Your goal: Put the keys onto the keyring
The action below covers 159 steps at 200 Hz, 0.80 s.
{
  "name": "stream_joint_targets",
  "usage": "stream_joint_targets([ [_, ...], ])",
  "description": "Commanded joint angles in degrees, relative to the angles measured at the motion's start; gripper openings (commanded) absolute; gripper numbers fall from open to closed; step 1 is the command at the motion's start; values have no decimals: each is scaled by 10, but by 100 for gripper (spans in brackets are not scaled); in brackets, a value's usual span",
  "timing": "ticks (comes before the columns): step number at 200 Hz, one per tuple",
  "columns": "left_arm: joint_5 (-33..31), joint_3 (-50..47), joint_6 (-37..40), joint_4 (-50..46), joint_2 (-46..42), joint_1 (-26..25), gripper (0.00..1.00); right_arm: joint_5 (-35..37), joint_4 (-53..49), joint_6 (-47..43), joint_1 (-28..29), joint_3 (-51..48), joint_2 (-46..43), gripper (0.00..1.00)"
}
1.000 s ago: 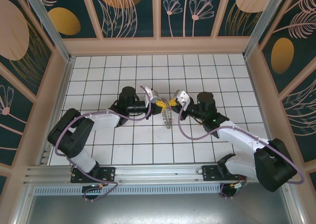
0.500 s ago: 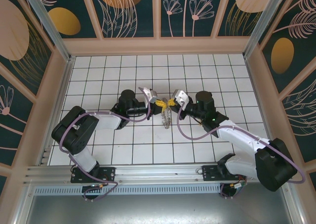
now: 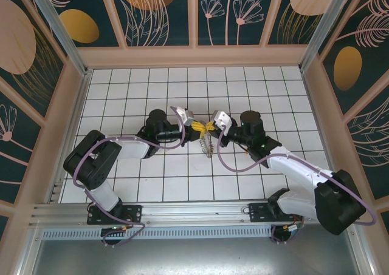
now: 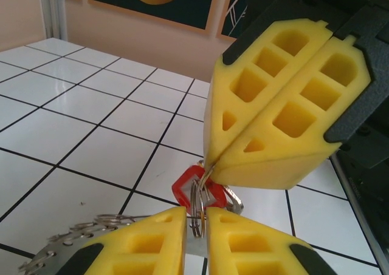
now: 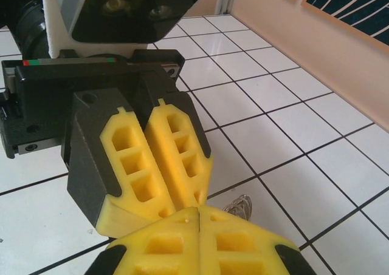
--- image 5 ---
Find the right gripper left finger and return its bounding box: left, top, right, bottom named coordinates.
left=88, top=207, right=200, bottom=275

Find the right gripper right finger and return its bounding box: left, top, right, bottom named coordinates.
left=198, top=205, right=317, bottom=275

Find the metal plate with keyrings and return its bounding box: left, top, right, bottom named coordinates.
left=222, top=194, right=253, bottom=222

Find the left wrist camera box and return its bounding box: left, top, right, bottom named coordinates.
left=40, top=0, right=208, bottom=59

